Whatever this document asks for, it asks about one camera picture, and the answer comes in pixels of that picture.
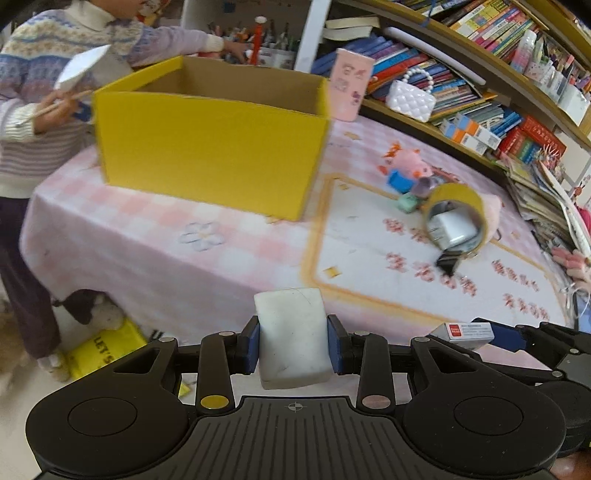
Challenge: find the small white red box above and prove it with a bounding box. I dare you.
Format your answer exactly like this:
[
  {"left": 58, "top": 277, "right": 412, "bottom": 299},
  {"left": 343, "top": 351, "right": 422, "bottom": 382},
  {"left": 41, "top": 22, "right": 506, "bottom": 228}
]
[{"left": 431, "top": 322, "right": 495, "bottom": 350}]

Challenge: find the white rectangular eraser block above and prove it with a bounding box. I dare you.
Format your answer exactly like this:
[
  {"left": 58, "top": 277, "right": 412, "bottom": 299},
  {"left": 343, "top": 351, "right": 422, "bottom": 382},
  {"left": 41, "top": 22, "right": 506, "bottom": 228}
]
[{"left": 254, "top": 288, "right": 332, "bottom": 390}]

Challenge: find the white charger block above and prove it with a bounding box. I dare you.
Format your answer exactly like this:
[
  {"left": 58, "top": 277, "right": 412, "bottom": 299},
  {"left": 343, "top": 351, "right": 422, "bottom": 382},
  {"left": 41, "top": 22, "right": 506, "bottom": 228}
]
[{"left": 427, "top": 208, "right": 478, "bottom": 250}]

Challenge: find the yellow tape roll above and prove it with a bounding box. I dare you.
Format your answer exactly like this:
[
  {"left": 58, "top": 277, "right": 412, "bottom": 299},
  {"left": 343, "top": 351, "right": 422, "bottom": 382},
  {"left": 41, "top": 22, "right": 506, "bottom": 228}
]
[{"left": 423, "top": 183, "right": 488, "bottom": 256}]

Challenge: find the pink fluffy pouch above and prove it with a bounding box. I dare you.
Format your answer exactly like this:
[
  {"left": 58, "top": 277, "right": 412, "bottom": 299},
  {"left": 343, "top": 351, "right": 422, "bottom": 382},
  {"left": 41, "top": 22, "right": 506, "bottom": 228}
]
[{"left": 480, "top": 193, "right": 503, "bottom": 243}]

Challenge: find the mint green clip toy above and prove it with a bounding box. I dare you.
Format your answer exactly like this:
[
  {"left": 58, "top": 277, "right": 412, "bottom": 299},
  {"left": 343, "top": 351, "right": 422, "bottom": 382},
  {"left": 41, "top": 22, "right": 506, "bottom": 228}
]
[{"left": 397, "top": 192, "right": 421, "bottom": 214}]

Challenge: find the purple toy car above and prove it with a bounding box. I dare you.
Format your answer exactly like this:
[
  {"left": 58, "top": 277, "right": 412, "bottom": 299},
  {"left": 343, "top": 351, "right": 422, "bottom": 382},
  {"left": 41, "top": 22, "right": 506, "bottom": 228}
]
[{"left": 410, "top": 175, "right": 445, "bottom": 200}]

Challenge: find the pink plush slipper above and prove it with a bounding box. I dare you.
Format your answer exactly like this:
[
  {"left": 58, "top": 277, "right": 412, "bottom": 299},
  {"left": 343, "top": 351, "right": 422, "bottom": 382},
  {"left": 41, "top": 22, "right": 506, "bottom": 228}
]
[{"left": 551, "top": 247, "right": 590, "bottom": 285}]

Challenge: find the pink checkered tablecloth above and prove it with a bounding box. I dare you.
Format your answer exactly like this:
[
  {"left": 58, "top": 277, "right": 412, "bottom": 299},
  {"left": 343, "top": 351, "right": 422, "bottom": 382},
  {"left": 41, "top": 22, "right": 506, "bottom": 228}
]
[{"left": 21, "top": 118, "right": 568, "bottom": 344}]

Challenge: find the yellow bag on floor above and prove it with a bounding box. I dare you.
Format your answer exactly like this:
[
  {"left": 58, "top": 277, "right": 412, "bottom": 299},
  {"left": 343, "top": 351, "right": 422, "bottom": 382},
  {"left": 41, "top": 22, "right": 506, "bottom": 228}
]
[{"left": 65, "top": 319, "right": 146, "bottom": 380}]

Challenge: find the stack of magazines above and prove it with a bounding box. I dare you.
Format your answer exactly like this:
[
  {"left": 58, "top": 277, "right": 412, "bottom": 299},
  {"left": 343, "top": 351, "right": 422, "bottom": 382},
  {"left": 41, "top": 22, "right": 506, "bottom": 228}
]
[{"left": 501, "top": 155, "right": 590, "bottom": 258}]

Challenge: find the blue toy piece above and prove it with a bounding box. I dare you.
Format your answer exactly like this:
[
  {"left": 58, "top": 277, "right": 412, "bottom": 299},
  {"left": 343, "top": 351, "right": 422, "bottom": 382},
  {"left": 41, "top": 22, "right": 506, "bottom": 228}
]
[{"left": 387, "top": 170, "right": 416, "bottom": 194}]

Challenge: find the pink plush doll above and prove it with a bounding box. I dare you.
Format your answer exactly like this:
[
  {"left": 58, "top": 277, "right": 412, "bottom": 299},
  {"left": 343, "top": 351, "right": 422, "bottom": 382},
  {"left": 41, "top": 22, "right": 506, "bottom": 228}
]
[{"left": 378, "top": 142, "right": 433, "bottom": 181}]

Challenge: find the orange white box upper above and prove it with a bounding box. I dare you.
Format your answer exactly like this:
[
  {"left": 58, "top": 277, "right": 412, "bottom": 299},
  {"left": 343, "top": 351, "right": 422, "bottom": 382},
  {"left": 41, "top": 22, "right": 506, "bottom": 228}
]
[{"left": 455, "top": 113, "right": 501, "bottom": 150}]

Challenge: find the orange white box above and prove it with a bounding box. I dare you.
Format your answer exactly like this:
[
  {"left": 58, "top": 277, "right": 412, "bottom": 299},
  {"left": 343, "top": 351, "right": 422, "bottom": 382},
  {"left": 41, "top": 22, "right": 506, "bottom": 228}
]
[
  {"left": 455, "top": 113, "right": 501, "bottom": 150},
  {"left": 439, "top": 120, "right": 487, "bottom": 155}
]

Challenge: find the red dictionary book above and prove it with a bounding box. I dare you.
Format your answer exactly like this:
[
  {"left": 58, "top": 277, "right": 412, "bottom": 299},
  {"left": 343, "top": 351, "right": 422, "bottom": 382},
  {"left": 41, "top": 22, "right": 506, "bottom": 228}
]
[{"left": 519, "top": 115, "right": 567, "bottom": 159}]

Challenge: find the orange white box lower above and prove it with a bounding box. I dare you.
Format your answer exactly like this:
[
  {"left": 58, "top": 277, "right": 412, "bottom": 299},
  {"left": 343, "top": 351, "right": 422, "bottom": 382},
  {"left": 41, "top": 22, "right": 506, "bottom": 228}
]
[{"left": 439, "top": 120, "right": 487, "bottom": 155}]

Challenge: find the yellow cardboard box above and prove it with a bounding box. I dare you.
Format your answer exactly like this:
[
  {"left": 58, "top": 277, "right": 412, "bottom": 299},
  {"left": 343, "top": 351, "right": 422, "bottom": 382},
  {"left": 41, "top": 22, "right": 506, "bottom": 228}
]
[{"left": 92, "top": 57, "right": 331, "bottom": 221}]

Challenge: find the white quilted pearl handbag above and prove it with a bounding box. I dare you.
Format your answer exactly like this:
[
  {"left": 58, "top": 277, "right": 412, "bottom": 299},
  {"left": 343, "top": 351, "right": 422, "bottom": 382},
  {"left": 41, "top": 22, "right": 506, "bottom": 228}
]
[{"left": 386, "top": 68, "right": 437, "bottom": 123}]

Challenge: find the pink cylindrical cup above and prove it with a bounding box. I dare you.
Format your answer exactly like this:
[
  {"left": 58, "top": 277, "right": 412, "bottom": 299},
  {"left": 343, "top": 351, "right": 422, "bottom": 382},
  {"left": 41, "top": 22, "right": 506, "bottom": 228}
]
[{"left": 329, "top": 48, "right": 375, "bottom": 122}]

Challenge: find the child in patterned sweater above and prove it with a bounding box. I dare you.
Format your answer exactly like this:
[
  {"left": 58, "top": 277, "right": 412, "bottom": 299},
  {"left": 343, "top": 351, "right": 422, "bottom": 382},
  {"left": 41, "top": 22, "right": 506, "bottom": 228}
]
[{"left": 1, "top": 1, "right": 249, "bottom": 382}]

